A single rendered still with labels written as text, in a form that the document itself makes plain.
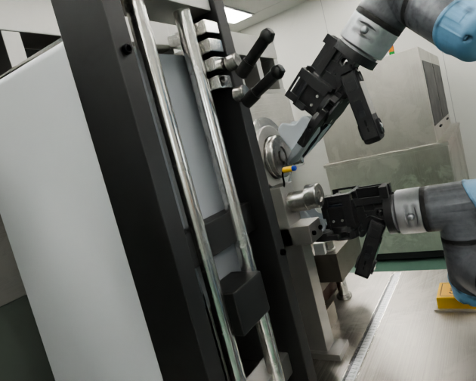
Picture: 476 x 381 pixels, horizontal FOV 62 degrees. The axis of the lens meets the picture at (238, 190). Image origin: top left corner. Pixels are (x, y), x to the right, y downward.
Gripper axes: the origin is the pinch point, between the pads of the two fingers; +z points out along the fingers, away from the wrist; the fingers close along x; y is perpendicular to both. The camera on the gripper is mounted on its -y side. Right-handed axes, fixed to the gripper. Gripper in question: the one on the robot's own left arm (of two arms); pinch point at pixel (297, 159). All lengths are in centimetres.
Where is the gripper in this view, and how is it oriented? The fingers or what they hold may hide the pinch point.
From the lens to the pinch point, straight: 71.0
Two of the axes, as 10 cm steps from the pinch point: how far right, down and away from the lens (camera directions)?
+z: -4.7, 7.3, 4.9
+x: -5.1, 2.3, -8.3
